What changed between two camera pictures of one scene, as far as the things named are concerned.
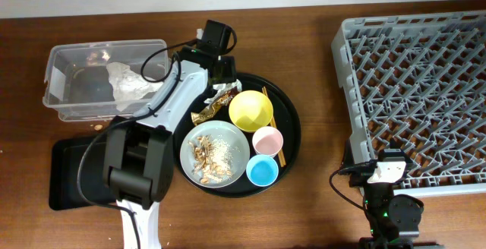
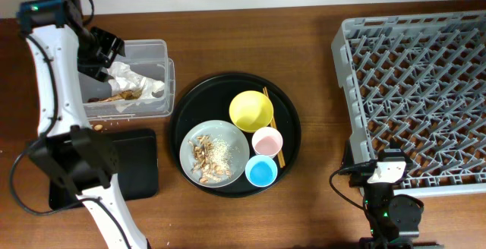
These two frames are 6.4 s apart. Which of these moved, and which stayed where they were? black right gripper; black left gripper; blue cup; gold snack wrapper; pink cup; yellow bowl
Moved: gold snack wrapper; black left gripper
Stayed: pink cup; yellow bowl; black right gripper; blue cup
